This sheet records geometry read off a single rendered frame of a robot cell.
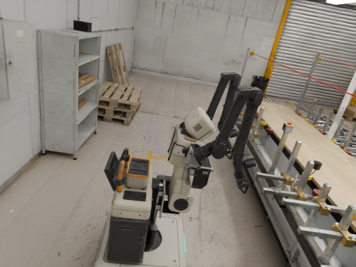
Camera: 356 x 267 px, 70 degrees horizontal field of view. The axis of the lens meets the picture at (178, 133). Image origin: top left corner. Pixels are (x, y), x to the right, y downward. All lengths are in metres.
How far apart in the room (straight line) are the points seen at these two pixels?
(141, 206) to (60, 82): 2.09
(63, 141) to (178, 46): 6.55
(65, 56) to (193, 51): 6.61
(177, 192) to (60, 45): 2.17
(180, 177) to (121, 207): 0.44
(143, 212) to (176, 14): 8.17
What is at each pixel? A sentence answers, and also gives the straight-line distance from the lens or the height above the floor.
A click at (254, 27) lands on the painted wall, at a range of 9.64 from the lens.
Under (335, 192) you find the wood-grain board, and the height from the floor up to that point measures 0.90.
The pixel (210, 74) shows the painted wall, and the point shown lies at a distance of 9.53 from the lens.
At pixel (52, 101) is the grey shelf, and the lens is 3.46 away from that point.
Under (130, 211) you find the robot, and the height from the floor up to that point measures 0.76.
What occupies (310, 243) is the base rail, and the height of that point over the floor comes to 0.70.
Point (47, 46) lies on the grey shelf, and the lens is 3.32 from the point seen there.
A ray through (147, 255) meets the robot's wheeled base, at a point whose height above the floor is 0.28.
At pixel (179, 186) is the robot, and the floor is 0.88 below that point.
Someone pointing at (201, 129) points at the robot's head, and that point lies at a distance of 1.58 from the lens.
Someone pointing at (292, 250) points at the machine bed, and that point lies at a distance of 2.70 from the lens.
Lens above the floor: 1.87
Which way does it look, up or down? 23 degrees down
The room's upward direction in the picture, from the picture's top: 11 degrees clockwise
